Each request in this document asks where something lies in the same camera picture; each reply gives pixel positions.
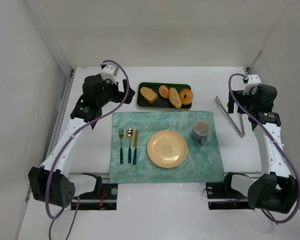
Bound teal patterned placemat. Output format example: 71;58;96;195
109;111;224;184

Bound yellow plate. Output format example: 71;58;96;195
147;130;188;169

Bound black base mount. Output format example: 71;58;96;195
202;182;254;210
70;176;118;211

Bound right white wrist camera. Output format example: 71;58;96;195
242;74;261;95

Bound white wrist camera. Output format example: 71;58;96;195
100;64;120;83
242;74;261;95

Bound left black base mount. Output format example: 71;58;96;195
70;176;118;211

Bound gold spoon green handle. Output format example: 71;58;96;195
126;128;134;164

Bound round orange bun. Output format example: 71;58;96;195
158;85;170;99

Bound long oval bread roll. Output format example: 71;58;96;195
169;87;182;109

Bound orange bagel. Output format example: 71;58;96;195
179;89;194;105

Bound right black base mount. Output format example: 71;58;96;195
202;182;254;210

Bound gold knife green handle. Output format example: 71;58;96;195
132;129;139;165

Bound metal tongs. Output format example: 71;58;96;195
215;95;246;138

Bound gold fork green handle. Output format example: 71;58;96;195
118;128;124;165

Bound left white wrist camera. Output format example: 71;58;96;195
100;64;120;83

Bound toasted bread slice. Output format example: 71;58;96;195
139;87;158;104

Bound purple mug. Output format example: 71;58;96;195
191;120;211;146

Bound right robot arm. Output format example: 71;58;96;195
224;83;300;214

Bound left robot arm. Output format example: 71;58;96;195
28;73;135;209

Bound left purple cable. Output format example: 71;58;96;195
44;59;129;240

